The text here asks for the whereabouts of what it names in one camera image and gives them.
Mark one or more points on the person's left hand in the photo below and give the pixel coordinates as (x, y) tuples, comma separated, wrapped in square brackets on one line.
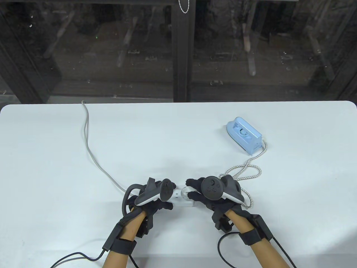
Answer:
[(159, 208)]

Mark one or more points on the person's right hand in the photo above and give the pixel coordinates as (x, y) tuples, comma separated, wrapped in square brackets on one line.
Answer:
[(220, 209)]

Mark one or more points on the white power strip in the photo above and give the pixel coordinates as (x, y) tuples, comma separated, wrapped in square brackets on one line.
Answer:
[(181, 201)]

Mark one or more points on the light blue electric iron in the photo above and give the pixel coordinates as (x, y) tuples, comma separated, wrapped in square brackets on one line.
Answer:
[(245, 136)]

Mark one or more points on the person's right forearm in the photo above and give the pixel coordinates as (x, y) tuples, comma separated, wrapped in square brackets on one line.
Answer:
[(259, 254)]

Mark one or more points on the person's left forearm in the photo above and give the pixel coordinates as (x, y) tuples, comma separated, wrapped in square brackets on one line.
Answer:
[(131, 227)]

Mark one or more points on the grey left hand controller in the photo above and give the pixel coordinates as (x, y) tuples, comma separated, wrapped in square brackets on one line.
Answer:
[(164, 191)]

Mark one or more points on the grey hand controller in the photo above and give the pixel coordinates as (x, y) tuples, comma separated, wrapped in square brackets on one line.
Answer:
[(213, 188), (164, 191)]

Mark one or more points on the grey right hand controller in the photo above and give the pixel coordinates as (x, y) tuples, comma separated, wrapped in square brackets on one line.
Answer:
[(213, 188)]

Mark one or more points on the dark window frame post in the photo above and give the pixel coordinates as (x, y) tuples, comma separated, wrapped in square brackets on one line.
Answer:
[(182, 55)]

